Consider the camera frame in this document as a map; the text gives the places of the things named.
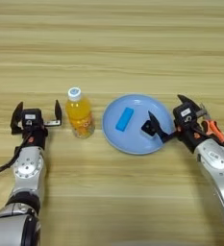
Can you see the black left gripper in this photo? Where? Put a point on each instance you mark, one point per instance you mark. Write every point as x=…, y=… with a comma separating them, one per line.
x=36, y=137

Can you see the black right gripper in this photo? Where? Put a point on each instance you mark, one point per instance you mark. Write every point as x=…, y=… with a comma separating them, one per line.
x=188, y=136

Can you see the black cube with white base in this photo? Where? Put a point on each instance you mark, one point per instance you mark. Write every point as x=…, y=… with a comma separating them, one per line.
x=146, y=128

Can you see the orange juice bottle white cap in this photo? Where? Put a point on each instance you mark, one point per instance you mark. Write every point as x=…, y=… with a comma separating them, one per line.
x=79, y=118

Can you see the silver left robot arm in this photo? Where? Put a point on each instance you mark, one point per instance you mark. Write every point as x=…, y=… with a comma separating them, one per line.
x=25, y=179

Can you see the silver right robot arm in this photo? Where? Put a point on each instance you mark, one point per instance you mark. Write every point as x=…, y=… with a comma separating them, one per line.
x=219, y=173

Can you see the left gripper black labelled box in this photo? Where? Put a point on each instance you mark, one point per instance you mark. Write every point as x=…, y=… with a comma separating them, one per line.
x=30, y=118

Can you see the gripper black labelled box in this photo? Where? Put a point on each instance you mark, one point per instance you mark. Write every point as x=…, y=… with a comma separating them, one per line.
x=185, y=114
x=30, y=118

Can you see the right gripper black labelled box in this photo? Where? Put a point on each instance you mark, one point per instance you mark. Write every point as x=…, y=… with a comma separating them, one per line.
x=185, y=114

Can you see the blue rectangular block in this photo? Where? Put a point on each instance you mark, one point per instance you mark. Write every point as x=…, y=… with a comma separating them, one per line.
x=124, y=119

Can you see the light blue round plate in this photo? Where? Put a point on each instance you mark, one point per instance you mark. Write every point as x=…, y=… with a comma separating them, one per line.
x=129, y=144

